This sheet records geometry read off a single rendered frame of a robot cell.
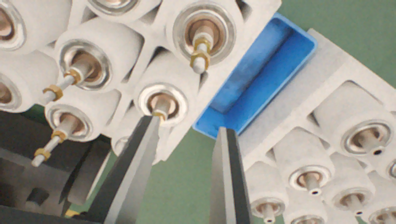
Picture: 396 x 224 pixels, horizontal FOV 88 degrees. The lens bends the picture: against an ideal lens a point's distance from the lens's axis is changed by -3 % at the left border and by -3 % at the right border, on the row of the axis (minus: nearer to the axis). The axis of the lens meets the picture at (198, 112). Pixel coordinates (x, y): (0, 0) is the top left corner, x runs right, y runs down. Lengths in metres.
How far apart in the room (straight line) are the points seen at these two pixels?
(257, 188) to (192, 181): 0.42
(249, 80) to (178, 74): 0.30
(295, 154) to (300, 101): 0.10
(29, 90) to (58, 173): 0.32
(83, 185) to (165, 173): 0.30
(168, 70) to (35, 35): 0.18
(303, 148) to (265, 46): 0.25
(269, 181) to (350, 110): 0.21
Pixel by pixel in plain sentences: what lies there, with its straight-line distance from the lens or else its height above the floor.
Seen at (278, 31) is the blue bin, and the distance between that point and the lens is 0.54.
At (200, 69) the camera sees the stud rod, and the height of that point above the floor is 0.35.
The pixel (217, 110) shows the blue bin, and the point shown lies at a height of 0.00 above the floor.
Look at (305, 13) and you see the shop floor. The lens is 0.55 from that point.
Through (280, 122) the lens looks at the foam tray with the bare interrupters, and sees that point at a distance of 0.44.
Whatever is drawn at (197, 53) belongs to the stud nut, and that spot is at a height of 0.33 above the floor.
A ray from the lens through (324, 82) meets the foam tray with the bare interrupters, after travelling 0.42.
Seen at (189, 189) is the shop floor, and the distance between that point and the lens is 0.91.
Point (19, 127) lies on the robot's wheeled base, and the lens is 0.77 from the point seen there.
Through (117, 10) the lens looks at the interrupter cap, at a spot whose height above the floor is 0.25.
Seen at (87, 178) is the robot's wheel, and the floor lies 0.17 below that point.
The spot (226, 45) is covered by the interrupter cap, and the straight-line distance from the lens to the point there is 0.27.
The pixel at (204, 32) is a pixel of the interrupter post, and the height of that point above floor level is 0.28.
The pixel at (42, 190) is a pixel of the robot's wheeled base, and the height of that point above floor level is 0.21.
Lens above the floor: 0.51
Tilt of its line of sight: 54 degrees down
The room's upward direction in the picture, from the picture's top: 173 degrees counter-clockwise
